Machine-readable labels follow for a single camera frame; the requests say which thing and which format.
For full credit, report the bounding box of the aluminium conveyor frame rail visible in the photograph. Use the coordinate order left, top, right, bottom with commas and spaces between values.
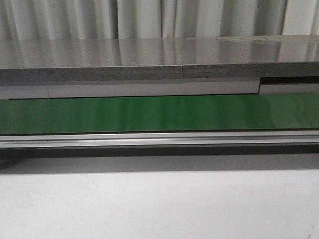
0, 129, 319, 149

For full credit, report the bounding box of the white pleated curtain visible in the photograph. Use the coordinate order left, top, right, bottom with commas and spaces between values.
0, 0, 319, 40

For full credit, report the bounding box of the green conveyor belt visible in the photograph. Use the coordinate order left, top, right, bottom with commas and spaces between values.
0, 93, 319, 135

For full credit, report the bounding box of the grey stone countertop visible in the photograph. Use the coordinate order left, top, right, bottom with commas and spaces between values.
0, 34, 319, 100

